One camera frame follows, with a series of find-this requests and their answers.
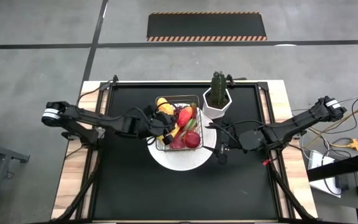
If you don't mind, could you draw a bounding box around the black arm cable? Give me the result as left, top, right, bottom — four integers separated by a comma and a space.
77, 80, 113, 105

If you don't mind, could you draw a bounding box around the white box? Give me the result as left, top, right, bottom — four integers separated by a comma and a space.
308, 150, 343, 198

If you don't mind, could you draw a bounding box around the white hexagonal plant pot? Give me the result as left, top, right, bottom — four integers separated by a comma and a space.
202, 86, 233, 119

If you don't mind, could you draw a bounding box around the black hazard-striped floor mat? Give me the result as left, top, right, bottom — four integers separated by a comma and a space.
146, 11, 268, 42

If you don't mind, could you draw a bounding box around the yellow orange mango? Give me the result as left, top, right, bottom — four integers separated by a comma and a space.
156, 97, 175, 116

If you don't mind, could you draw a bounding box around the metal wire basket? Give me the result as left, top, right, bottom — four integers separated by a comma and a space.
155, 95, 204, 152

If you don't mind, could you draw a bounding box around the yellow power plug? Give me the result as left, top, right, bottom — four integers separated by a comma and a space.
331, 138, 358, 152

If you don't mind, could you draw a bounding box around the black table mat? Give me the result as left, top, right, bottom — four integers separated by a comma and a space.
92, 83, 278, 221

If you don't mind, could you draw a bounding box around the white round plate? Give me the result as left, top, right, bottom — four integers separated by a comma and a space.
146, 102, 218, 171

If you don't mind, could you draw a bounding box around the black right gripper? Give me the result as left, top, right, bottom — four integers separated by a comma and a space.
208, 123, 242, 166

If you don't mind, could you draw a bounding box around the black power adapter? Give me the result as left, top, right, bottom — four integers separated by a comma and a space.
335, 174, 350, 190

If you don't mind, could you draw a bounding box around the red apple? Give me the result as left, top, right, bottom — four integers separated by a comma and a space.
183, 130, 201, 149

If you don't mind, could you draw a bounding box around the black side table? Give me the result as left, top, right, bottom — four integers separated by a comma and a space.
306, 151, 358, 224

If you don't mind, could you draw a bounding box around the green cactus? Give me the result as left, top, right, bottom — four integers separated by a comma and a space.
210, 70, 228, 108

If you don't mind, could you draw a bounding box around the red orange mango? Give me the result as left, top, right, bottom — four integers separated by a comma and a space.
177, 106, 194, 128

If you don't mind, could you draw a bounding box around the yellow banana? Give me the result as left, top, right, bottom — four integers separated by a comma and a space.
157, 123, 180, 143

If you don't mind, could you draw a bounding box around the pink dragon fruit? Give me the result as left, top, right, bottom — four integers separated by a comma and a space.
170, 119, 198, 150

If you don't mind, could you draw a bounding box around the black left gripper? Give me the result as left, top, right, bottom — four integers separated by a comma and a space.
141, 104, 177, 146

